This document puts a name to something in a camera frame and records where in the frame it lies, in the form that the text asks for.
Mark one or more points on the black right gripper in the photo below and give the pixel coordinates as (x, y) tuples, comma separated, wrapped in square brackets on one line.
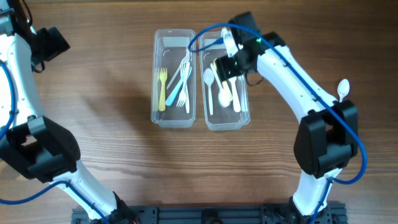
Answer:
[(224, 68)]

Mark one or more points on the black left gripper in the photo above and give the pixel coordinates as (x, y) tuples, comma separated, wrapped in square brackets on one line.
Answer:
[(54, 43)]

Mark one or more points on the yellow plastic spoon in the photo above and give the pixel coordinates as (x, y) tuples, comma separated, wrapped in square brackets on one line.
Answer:
[(226, 90)]

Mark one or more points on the white spoon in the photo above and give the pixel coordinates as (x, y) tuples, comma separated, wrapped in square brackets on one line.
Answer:
[(236, 103), (209, 79), (343, 89)]

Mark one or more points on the white spoon bowl down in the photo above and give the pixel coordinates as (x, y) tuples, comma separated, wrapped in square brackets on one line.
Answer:
[(223, 95)]

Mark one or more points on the translucent white plastic fork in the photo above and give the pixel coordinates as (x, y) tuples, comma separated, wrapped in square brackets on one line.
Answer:
[(183, 96)]

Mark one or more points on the yellow plastic fork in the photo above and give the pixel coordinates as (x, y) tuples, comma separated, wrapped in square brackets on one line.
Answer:
[(163, 78)]

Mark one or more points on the light blue plastic fork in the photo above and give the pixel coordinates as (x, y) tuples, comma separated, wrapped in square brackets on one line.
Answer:
[(176, 91)]

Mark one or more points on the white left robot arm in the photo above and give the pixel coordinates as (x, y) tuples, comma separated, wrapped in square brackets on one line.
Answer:
[(31, 143)]

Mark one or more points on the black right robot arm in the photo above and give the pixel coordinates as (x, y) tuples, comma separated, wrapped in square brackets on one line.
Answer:
[(327, 137)]

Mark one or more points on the right clear plastic container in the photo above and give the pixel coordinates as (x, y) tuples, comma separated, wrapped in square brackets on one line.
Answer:
[(223, 119)]

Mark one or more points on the clear plastic container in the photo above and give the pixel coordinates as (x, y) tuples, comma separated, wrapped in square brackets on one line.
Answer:
[(223, 119), (169, 50)]

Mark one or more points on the left clear plastic container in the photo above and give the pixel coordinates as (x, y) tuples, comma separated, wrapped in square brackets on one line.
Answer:
[(169, 50)]

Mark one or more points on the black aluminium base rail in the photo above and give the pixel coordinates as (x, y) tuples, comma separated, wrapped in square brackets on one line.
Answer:
[(268, 213)]

